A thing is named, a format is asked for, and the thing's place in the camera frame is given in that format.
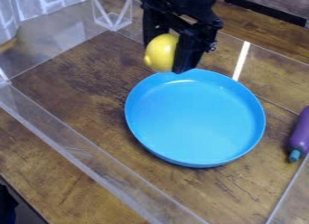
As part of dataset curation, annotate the dark baseboard strip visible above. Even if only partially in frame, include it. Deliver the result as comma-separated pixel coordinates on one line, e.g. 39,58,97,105
224,0,309,27

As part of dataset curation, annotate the grey white patterned curtain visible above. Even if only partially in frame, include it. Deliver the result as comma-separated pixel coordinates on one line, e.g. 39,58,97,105
0,0,87,45

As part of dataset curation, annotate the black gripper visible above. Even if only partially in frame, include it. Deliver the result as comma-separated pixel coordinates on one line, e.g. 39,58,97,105
141,0,224,74

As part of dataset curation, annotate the yellow lemon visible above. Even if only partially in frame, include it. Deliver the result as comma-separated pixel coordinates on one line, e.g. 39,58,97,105
144,33,180,72

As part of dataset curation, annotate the clear acrylic enclosure wall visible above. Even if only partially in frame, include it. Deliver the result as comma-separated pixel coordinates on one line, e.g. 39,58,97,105
0,0,309,224

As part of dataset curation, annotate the purple toy eggplant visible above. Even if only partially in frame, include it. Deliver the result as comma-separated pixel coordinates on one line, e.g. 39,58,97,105
289,106,309,163

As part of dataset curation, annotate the blue round plastic tray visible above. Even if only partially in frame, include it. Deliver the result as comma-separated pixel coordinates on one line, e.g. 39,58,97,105
125,70,267,168

